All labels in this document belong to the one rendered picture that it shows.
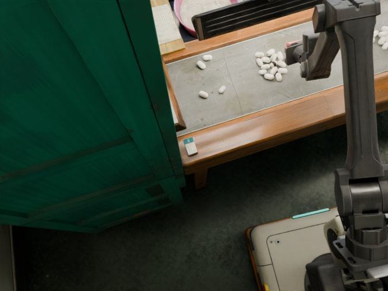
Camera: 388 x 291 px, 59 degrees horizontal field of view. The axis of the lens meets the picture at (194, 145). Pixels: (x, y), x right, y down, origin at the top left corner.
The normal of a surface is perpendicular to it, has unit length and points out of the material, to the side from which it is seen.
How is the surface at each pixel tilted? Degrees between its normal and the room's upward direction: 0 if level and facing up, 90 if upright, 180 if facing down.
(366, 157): 30
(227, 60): 0
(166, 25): 0
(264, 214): 0
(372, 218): 39
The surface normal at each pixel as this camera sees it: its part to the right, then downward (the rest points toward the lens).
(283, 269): -0.01, -0.28
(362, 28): -0.16, 0.22
